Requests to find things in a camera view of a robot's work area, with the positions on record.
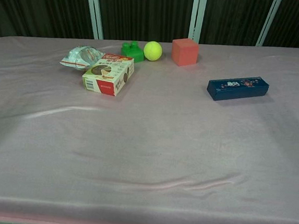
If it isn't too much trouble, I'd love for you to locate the dark pleated curtain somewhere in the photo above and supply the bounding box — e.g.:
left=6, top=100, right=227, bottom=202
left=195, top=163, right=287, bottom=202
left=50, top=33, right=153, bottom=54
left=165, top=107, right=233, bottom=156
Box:
left=0, top=0, right=299, bottom=70

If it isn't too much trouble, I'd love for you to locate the yellow tennis ball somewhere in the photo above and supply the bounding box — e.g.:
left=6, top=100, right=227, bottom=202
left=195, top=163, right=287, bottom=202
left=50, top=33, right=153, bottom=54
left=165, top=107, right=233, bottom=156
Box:
left=142, top=40, right=163, bottom=63

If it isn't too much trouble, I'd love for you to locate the green toy brick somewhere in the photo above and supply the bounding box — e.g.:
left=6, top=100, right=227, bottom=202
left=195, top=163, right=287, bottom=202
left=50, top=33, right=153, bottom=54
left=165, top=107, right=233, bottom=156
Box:
left=120, top=39, right=146, bottom=64

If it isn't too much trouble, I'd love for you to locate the blue glasses case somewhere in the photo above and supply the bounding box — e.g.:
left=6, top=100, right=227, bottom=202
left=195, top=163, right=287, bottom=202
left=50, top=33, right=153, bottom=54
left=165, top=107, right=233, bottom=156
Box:
left=206, top=71, right=271, bottom=105

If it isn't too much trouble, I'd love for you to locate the red foam cube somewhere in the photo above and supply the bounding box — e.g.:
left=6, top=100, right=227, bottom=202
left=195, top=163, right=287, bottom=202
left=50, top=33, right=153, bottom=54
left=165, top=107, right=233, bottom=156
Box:
left=170, top=37, right=200, bottom=68

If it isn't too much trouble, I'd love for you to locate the white frame post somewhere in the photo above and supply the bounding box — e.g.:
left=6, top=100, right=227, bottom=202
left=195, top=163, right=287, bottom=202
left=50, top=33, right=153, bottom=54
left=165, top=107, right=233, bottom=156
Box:
left=79, top=0, right=107, bottom=41
left=255, top=0, right=283, bottom=50
left=187, top=0, right=209, bottom=44

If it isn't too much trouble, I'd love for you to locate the pink tablecloth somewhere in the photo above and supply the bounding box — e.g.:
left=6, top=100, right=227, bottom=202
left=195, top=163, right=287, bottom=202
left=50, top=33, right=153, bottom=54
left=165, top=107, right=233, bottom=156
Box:
left=0, top=21, right=299, bottom=224

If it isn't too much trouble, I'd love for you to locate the crumpled snack bag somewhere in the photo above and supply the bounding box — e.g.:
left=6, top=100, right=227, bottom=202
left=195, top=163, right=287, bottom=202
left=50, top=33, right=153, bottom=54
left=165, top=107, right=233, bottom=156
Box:
left=58, top=43, right=105, bottom=73

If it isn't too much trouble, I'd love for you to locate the biscuit box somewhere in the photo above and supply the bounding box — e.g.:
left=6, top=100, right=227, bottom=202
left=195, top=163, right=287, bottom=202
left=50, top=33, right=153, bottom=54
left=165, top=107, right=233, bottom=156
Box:
left=80, top=50, right=136, bottom=98

